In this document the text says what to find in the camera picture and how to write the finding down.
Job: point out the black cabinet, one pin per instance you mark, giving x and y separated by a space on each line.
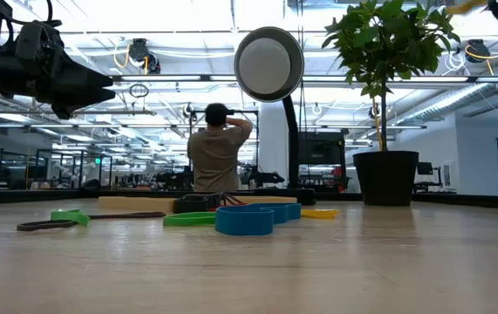
322 150

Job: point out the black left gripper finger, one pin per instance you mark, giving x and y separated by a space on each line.
87 77
93 96

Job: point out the black metal station frame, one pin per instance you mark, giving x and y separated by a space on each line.
257 148

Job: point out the green rubber band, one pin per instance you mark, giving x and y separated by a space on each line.
72 216
187 219

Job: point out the yellow rubber band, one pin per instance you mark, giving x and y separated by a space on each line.
318 213

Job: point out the thin purple rubber band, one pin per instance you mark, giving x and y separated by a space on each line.
227 198

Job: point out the green plant in black pot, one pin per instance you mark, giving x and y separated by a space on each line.
386 179

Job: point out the wide black rubber band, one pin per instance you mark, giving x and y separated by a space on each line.
189 205

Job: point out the black background robot arm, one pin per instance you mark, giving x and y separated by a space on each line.
268 178

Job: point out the thin black rubber band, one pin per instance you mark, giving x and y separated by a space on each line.
135 215

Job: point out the wide blue rubber band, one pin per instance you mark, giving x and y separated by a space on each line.
284 211
244 224

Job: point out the person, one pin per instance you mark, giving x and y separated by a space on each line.
216 157

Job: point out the black desk lamp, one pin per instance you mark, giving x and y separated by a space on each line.
292 144

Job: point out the small black monitor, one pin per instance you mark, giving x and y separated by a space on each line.
425 168

